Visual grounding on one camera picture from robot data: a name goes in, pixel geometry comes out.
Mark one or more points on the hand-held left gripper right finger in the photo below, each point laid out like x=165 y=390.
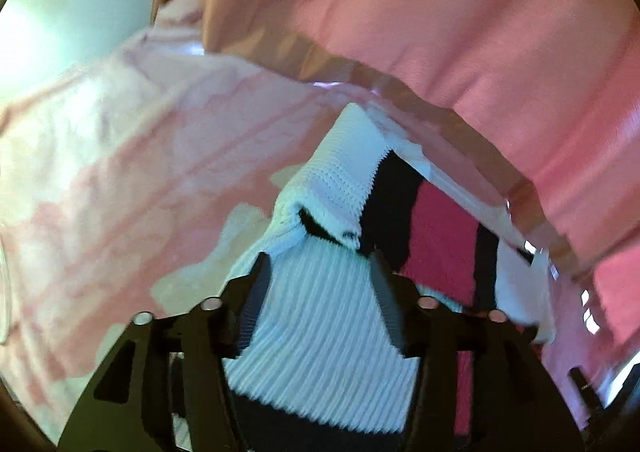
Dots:
x=386 y=304

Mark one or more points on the plain pink cloth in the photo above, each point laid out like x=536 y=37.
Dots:
x=450 y=32

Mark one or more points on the pink patterned bedsheet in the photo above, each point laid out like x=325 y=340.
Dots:
x=125 y=157

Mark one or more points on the white black ribbed sock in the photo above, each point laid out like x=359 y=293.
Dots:
x=320 y=322
x=522 y=282

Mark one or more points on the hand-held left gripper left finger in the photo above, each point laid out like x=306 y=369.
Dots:
x=251 y=304

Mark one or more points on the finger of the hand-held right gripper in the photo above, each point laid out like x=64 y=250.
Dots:
x=584 y=387

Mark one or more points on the clear plastic cover edge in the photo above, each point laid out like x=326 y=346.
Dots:
x=452 y=118

